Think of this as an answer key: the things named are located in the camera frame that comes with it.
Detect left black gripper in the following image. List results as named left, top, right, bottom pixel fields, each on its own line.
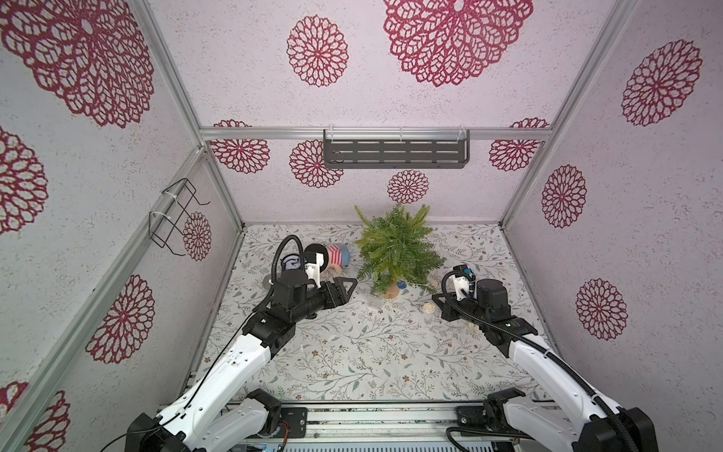
left=292, top=276, right=358, bottom=324

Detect string lights with rattan balls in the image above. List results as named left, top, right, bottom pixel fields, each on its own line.
left=421, top=281, right=479, bottom=333

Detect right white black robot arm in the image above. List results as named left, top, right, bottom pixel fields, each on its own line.
left=433, top=266, right=659, bottom=451

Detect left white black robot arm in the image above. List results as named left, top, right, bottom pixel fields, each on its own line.
left=124, top=269, right=358, bottom=451

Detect small green christmas tree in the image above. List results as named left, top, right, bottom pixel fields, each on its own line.
left=355, top=203, right=444, bottom=296

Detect clear battery box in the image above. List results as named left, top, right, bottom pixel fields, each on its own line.
left=365, top=293, right=385, bottom=309

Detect plush doll striped shirt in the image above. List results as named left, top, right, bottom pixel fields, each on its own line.
left=304, top=243, right=351, bottom=275

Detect small black alarm clock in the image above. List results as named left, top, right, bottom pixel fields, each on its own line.
left=282, top=253, right=305, bottom=271

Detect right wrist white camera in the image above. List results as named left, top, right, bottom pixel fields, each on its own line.
left=453, top=264, right=476, bottom=301

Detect wrist white camera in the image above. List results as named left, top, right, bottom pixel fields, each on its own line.
left=453, top=264, right=476, bottom=301
left=304, top=252, right=329, bottom=288

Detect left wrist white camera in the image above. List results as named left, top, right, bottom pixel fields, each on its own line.
left=304, top=252, right=329, bottom=288

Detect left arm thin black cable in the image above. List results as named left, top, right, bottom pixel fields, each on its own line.
left=98, top=234, right=309, bottom=452

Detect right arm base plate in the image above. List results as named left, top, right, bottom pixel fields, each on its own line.
left=455, top=404, right=489, bottom=431

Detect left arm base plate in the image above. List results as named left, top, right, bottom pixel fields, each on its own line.
left=265, top=407, right=309, bottom=440

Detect dark grey wall shelf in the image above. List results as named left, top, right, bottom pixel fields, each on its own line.
left=322, top=129, right=470, bottom=170

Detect black wire wall rack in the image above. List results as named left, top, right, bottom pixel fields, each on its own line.
left=147, top=178, right=210, bottom=257

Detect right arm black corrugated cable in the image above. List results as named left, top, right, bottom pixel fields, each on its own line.
left=439, top=269, right=639, bottom=452

